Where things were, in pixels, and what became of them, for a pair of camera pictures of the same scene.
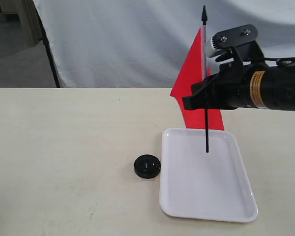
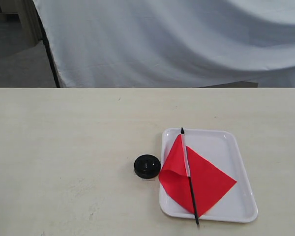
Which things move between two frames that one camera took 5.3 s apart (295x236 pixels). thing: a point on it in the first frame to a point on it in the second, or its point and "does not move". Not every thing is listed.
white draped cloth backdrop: [147, 44] does not move
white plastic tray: [214, 186] does not move
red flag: [197, 66] to [192, 179]
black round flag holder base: [147, 166] does not move
